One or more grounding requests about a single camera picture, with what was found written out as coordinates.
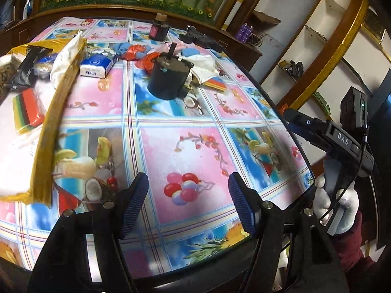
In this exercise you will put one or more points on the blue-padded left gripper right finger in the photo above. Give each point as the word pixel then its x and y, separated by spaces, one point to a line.
pixel 247 204

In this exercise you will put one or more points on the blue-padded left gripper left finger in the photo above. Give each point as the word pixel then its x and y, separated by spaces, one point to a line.
pixel 132 201

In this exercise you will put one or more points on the rainbow striped sponge pack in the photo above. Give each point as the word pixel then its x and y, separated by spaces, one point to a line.
pixel 28 111

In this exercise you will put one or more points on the blue tissue pack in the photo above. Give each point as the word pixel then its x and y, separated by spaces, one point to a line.
pixel 97 66

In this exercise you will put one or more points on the blue small cloth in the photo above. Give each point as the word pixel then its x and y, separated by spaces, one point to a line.
pixel 121 49

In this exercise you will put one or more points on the white cloth bag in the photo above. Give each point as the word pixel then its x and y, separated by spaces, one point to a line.
pixel 65 57

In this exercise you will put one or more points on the black packet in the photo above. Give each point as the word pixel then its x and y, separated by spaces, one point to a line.
pixel 24 78

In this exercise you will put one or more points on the blue and red striped sponge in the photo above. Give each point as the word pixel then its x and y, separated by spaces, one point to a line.
pixel 216 84

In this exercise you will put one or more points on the brown knitted sock bundle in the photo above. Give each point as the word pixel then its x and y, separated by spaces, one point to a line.
pixel 8 67

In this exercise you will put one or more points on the dark red sleeve forearm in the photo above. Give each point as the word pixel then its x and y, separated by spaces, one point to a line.
pixel 347 247

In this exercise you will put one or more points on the white-gloved right hand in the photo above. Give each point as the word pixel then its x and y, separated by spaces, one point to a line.
pixel 348 203

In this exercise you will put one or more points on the patterned plastic tablecloth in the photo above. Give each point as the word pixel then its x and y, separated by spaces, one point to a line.
pixel 114 128

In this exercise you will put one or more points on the black cylindrical motor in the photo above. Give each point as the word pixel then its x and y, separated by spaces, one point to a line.
pixel 169 75

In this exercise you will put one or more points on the yellow cardboard tray box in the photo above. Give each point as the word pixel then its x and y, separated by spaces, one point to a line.
pixel 26 171

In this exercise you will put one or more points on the purple bottles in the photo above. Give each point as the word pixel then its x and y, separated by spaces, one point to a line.
pixel 244 33

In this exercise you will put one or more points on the dark bottle with cork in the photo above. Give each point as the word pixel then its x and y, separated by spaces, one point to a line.
pixel 159 28

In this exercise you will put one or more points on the black gadget on table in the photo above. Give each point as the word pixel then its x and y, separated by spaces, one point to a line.
pixel 193 36

